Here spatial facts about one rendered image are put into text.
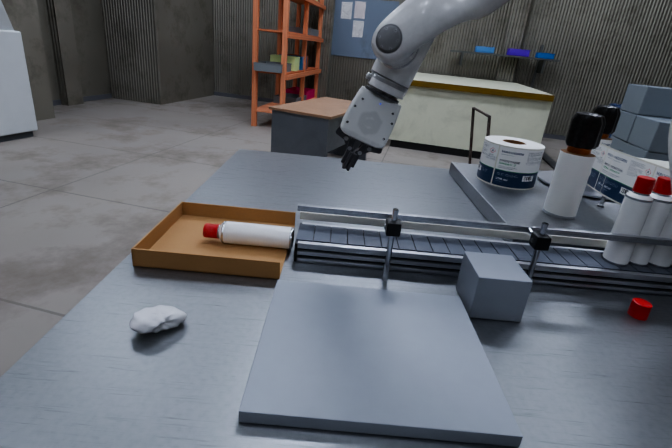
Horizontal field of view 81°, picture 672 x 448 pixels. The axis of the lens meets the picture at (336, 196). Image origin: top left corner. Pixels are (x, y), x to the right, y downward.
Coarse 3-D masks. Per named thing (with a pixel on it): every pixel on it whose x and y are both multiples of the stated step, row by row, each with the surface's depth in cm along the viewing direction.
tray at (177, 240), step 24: (168, 216) 95; (192, 216) 104; (216, 216) 105; (240, 216) 104; (264, 216) 104; (288, 216) 104; (144, 240) 84; (168, 240) 91; (192, 240) 92; (216, 240) 93; (144, 264) 81; (168, 264) 80; (192, 264) 80; (216, 264) 80; (240, 264) 80; (264, 264) 80
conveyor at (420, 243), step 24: (312, 240) 88; (336, 240) 89; (360, 240) 90; (384, 240) 91; (408, 240) 92; (432, 240) 93; (456, 240) 94; (480, 240) 96; (576, 264) 89; (600, 264) 90; (648, 264) 92
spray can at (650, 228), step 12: (660, 180) 85; (660, 192) 85; (660, 204) 85; (648, 216) 87; (660, 216) 86; (648, 228) 87; (660, 228) 87; (636, 252) 90; (648, 252) 89; (636, 264) 90
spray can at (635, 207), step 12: (636, 180) 85; (648, 180) 83; (636, 192) 85; (648, 192) 84; (624, 204) 87; (636, 204) 85; (648, 204) 84; (624, 216) 87; (636, 216) 85; (612, 228) 90; (624, 228) 87; (636, 228) 86; (612, 252) 90; (624, 252) 88; (624, 264) 89
